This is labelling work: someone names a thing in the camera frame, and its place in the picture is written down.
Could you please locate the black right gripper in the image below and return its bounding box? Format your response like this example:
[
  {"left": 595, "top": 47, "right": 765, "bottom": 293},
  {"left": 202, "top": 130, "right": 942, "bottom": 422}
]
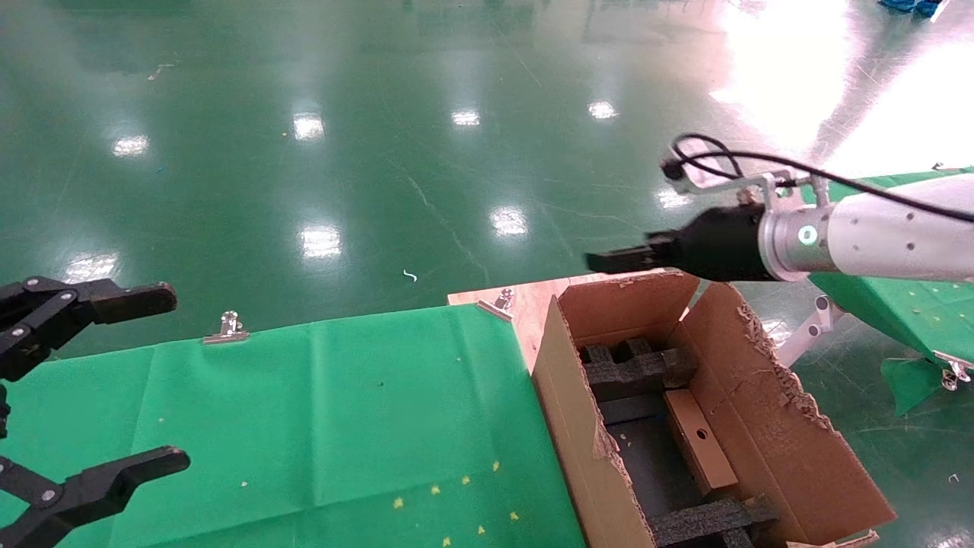
[{"left": 586, "top": 204, "right": 766, "bottom": 284}]

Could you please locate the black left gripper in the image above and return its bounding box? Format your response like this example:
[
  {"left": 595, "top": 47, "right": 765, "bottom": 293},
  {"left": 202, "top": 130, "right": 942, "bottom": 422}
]
[{"left": 0, "top": 278, "right": 191, "bottom": 548}]

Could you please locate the small brown cardboard box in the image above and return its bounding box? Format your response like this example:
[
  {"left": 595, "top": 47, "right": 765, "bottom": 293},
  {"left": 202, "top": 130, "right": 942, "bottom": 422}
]
[{"left": 664, "top": 388, "right": 740, "bottom": 495}]

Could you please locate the large open cardboard carton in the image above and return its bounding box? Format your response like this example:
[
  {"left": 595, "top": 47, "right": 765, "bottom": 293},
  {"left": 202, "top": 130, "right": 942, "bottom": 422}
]
[{"left": 530, "top": 266, "right": 897, "bottom": 548}]

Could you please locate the white table leg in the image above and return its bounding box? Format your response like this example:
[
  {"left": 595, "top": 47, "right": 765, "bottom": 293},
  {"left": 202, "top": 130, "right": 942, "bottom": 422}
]
[{"left": 772, "top": 295, "right": 845, "bottom": 370}]

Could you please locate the green tablecloth with creases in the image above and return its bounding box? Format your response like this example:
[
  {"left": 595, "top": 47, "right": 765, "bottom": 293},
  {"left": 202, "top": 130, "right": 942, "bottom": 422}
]
[{"left": 0, "top": 304, "right": 587, "bottom": 548}]

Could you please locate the green tablecloth with hanging corner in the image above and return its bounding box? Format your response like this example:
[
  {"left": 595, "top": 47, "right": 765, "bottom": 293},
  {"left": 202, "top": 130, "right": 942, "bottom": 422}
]
[{"left": 799, "top": 167, "right": 974, "bottom": 416}]

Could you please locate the black camera cable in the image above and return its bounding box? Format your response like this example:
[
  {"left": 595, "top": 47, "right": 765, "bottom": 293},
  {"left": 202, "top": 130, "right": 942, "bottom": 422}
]
[{"left": 660, "top": 133, "right": 974, "bottom": 225}]

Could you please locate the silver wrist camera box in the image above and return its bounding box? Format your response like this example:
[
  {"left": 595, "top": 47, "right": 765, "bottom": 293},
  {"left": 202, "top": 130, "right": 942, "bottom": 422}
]
[{"left": 660, "top": 156, "right": 834, "bottom": 210}]

